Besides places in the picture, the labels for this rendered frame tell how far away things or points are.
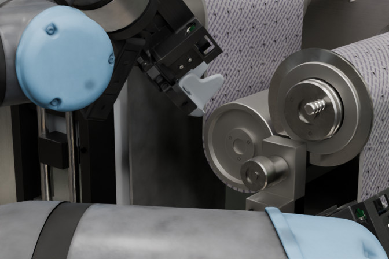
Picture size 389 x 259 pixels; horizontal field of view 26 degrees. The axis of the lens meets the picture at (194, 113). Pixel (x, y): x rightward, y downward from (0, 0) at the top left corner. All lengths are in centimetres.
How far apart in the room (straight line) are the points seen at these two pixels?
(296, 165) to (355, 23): 39
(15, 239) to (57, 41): 29
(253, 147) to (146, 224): 78
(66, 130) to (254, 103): 26
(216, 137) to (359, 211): 38
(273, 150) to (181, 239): 73
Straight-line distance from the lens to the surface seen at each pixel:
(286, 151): 104
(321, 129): 102
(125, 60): 87
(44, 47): 61
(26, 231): 34
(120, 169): 131
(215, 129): 115
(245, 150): 112
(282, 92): 106
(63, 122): 121
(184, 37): 88
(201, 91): 96
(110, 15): 82
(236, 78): 119
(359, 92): 100
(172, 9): 87
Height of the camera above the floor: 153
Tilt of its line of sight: 16 degrees down
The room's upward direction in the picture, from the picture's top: straight up
